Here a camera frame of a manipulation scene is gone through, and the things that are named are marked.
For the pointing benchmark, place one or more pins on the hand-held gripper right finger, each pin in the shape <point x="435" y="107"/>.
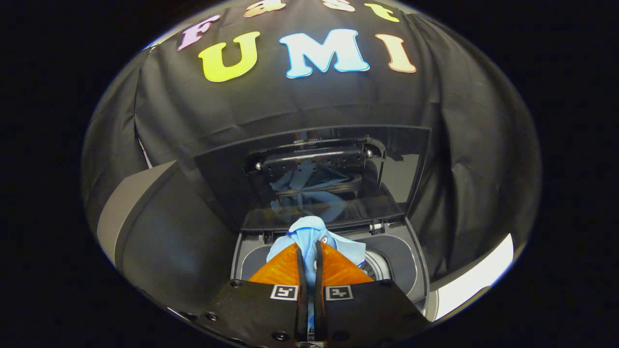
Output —
<point x="367" y="314"/>

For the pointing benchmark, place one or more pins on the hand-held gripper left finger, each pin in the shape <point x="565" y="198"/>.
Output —
<point x="261" y="314"/>

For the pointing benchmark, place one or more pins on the light blue polo shirt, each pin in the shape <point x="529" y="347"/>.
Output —
<point x="304" y="232"/>

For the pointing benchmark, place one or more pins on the dark washing machine lid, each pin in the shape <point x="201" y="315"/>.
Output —
<point x="217" y="183"/>

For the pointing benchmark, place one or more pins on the white flat board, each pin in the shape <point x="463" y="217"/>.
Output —
<point x="474" y="285"/>

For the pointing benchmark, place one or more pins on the grey cabinet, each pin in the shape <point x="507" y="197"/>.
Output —
<point x="169" y="241"/>

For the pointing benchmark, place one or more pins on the black backdrop cloth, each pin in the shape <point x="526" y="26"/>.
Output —
<point x="290" y="101"/>

